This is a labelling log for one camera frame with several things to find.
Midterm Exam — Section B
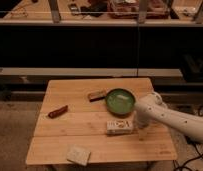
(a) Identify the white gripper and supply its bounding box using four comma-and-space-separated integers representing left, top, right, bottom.
134, 112, 150, 129

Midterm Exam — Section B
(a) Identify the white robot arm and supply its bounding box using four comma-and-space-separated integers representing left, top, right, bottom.
135, 92, 203, 144

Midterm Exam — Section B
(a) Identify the green round plate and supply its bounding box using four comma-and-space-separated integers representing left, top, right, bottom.
105, 88, 136, 116

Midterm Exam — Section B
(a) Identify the brown wooden brush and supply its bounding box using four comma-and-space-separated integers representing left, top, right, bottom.
87, 90, 107, 102

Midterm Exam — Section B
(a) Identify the wooden table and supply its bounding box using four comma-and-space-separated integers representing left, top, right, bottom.
26, 78, 177, 165

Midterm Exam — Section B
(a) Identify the beige sponge block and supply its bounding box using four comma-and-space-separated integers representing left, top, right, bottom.
66, 146, 91, 166

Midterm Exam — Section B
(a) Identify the brown sausage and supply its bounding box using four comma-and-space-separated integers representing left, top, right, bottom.
48, 105, 68, 119

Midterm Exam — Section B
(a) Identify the red tray on shelf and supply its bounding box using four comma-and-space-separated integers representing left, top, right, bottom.
108, 0, 169, 18

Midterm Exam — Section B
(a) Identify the dark phone on shelf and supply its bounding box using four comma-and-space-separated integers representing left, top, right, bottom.
68, 3, 80, 15

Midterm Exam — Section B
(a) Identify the black cable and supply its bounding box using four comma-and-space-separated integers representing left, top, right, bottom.
173, 104, 203, 171

